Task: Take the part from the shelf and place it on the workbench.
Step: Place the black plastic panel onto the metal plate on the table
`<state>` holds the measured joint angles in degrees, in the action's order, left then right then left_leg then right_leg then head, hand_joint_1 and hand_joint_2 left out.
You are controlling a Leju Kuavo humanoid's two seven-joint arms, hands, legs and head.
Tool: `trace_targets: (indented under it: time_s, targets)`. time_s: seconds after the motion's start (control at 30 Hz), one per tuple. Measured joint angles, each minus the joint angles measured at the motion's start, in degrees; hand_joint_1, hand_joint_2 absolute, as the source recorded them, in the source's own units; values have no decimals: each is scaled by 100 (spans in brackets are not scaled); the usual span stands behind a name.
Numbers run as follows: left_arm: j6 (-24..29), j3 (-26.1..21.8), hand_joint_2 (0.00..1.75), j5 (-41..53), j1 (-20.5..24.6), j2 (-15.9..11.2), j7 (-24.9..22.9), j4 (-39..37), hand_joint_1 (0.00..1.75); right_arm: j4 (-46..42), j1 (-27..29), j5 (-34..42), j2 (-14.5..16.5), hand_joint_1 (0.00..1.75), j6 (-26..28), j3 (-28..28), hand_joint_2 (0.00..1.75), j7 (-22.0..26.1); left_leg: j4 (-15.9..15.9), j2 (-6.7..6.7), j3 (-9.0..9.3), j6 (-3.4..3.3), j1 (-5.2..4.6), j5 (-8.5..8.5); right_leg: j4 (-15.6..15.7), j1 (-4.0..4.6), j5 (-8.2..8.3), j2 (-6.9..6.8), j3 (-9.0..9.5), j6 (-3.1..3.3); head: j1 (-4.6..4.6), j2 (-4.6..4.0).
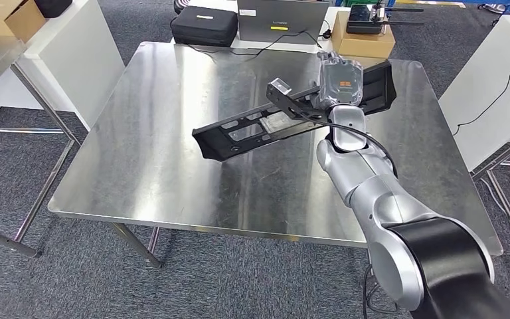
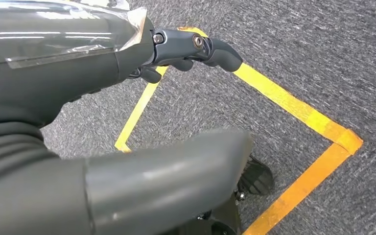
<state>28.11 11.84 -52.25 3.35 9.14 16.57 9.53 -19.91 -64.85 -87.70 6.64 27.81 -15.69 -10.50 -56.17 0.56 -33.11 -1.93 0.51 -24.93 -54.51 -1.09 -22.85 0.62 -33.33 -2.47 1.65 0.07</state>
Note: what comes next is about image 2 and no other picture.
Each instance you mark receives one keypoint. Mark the ribbed grey left arm sleeve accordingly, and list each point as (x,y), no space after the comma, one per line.
(6,149)

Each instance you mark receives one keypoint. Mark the black robot foot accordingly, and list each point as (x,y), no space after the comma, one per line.
(257,178)

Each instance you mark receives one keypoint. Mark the yellow tape floor square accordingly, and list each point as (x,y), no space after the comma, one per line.
(347,141)

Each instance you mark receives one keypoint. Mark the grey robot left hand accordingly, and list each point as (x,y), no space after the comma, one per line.
(61,71)

